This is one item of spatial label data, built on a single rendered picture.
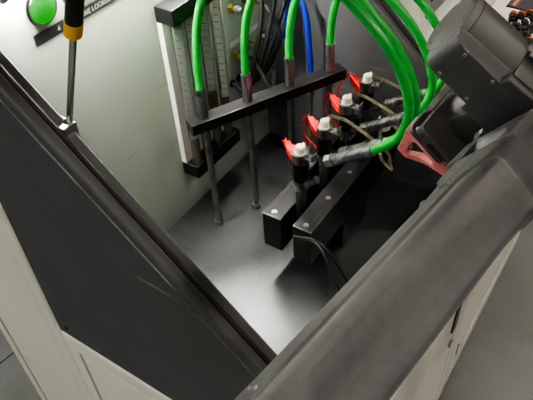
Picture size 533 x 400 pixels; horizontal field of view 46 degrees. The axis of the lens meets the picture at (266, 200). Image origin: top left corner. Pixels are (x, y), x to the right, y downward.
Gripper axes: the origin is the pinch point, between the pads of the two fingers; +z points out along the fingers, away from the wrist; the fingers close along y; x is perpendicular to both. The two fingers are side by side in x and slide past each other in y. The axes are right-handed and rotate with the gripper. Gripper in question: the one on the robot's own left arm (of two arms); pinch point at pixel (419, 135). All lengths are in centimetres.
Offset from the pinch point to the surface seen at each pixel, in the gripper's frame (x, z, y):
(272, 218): 3.6, 44.3, 4.9
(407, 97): -0.9, 11.8, -10.0
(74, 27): -32.5, 3.4, 18.6
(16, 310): -15, 79, 46
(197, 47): -25.9, 37.3, -3.9
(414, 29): -4.8, 20.5, -24.6
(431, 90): 4.6, 24.5, -22.7
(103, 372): 4, 66, 43
